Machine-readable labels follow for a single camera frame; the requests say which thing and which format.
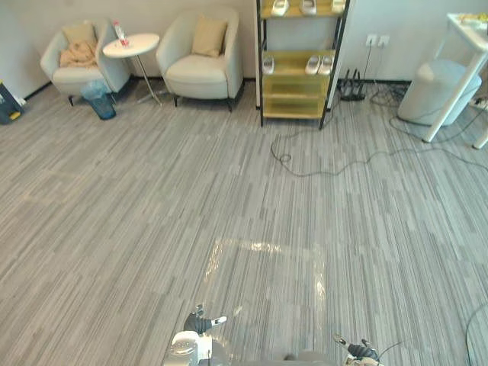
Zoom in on blue mesh waste bin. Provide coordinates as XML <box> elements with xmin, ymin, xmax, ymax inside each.
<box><xmin>79</xmin><ymin>79</ymin><xmax>117</xmax><ymax>121</ymax></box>

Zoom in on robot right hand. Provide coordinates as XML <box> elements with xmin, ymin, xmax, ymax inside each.
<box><xmin>332</xmin><ymin>333</ymin><xmax>380</xmax><ymax>361</ymax></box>

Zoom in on long black floor cable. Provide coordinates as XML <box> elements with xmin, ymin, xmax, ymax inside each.
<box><xmin>269</xmin><ymin>85</ymin><xmax>488</xmax><ymax>178</ymax></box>

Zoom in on black frame yellow shelf rack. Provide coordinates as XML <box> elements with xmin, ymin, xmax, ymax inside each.
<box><xmin>255</xmin><ymin>0</ymin><xmax>352</xmax><ymax>131</ymax></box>

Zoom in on black wall plug cable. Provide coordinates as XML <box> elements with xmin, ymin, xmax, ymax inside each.
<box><xmin>361</xmin><ymin>42</ymin><xmax>374</xmax><ymax>82</ymax></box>

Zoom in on yellow items on table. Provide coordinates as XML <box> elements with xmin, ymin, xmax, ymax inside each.
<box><xmin>456</xmin><ymin>12</ymin><xmax>488</xmax><ymax>24</ymax></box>

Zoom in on clear plastic water bottle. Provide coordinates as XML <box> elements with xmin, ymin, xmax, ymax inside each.
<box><xmin>112</xmin><ymin>21</ymin><xmax>129</xmax><ymax>43</ymax></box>

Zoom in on round white side table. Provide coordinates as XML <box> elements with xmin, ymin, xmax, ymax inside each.
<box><xmin>102</xmin><ymin>33</ymin><xmax>163</xmax><ymax>107</ymax></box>

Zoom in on black cable loop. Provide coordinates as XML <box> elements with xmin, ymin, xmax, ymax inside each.
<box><xmin>464</xmin><ymin>302</ymin><xmax>488</xmax><ymax>366</ymax></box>

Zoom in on light blue round pouf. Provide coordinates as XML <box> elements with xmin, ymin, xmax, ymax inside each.
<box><xmin>396</xmin><ymin>58</ymin><xmax>483</xmax><ymax>127</ymax></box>

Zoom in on beige crumpled blanket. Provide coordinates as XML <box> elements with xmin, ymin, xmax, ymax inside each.
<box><xmin>58</xmin><ymin>39</ymin><xmax>101</xmax><ymax>70</ymax></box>

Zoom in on light grey armchair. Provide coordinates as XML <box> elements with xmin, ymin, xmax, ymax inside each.
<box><xmin>155</xmin><ymin>5</ymin><xmax>246</xmax><ymax>114</ymax></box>
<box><xmin>40</xmin><ymin>17</ymin><xmax>131</xmax><ymax>108</ymax></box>

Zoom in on beige square cushion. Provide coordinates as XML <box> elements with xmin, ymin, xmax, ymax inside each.
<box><xmin>61</xmin><ymin>21</ymin><xmax>98</xmax><ymax>45</ymax></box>
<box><xmin>190</xmin><ymin>14</ymin><xmax>229</xmax><ymax>59</ymax></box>

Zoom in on dark blue box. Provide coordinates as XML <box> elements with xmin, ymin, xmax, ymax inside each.
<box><xmin>0</xmin><ymin>81</ymin><xmax>25</xmax><ymax>127</ymax></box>

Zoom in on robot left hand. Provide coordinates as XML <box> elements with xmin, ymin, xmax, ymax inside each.
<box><xmin>183</xmin><ymin>303</ymin><xmax>228</xmax><ymax>335</ymax></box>

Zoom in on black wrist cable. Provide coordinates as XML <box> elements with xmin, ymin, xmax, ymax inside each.
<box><xmin>374</xmin><ymin>339</ymin><xmax>407</xmax><ymax>356</ymax></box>

